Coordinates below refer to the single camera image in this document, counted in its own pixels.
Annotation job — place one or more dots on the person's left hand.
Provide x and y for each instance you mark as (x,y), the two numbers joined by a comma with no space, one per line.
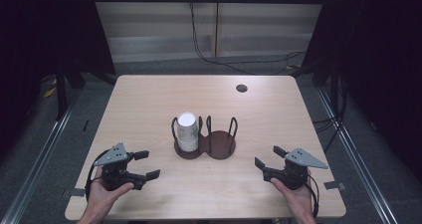
(101,197)

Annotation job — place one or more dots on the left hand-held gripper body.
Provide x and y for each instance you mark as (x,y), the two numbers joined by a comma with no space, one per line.
(114,171)

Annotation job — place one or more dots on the dark curtain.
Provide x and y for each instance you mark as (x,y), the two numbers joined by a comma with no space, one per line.
(381,51)
(40,35)

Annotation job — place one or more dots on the black metal stand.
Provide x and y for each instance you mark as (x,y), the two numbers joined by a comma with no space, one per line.
(61,91)

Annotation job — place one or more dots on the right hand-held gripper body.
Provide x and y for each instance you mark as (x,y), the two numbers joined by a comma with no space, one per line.
(295,171)

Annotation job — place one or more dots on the person's right hand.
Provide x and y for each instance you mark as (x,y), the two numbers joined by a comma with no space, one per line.
(297,197)

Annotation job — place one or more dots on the grey tape strip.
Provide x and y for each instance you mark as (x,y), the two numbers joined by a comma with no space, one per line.
(74,192)
(334,185)

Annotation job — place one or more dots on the metal floor rail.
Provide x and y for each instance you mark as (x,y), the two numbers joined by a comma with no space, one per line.
(43,151)
(355,151)

